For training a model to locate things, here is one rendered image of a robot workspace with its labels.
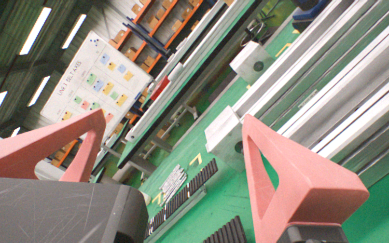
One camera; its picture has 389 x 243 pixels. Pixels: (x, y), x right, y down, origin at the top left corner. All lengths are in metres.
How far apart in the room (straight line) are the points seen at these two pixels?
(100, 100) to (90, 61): 0.56
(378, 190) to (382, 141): 0.07
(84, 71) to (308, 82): 3.11
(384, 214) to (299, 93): 0.23
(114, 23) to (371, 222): 10.98
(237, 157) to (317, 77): 0.22
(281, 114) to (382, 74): 0.18
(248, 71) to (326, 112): 0.36
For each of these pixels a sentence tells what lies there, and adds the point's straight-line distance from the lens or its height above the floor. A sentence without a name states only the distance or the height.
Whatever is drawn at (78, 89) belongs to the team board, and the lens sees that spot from 3.44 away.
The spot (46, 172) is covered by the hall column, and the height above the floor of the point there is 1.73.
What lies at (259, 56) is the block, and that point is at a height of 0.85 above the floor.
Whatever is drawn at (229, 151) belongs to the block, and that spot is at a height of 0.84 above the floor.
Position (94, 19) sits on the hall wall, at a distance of 11.32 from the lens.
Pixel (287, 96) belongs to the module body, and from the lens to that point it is 0.44.
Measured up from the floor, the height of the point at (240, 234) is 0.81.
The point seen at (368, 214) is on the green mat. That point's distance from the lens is 0.33.
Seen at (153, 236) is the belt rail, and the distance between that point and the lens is 0.68.
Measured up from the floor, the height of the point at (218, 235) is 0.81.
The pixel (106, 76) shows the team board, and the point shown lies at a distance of 3.25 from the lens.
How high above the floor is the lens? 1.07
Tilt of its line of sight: 18 degrees down
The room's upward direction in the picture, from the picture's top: 53 degrees counter-clockwise
